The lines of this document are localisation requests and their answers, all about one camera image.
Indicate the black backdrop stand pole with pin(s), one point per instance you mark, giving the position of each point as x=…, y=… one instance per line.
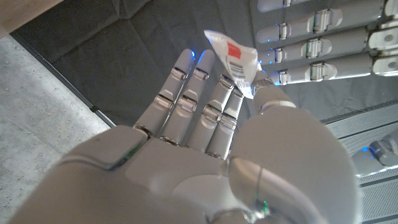
x=94, y=109

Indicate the white toothpaste tube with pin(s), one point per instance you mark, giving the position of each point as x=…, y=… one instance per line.
x=236, y=59

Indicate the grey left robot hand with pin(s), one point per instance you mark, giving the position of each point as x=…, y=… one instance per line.
x=342, y=40

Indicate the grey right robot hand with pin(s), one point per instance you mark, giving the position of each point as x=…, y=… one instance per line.
x=192, y=174

